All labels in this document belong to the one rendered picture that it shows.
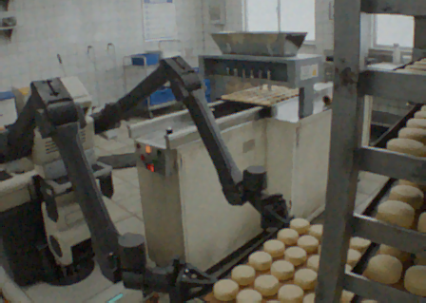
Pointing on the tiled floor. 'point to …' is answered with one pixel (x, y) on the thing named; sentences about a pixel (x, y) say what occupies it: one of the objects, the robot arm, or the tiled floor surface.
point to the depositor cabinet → (301, 158)
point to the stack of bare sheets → (120, 160)
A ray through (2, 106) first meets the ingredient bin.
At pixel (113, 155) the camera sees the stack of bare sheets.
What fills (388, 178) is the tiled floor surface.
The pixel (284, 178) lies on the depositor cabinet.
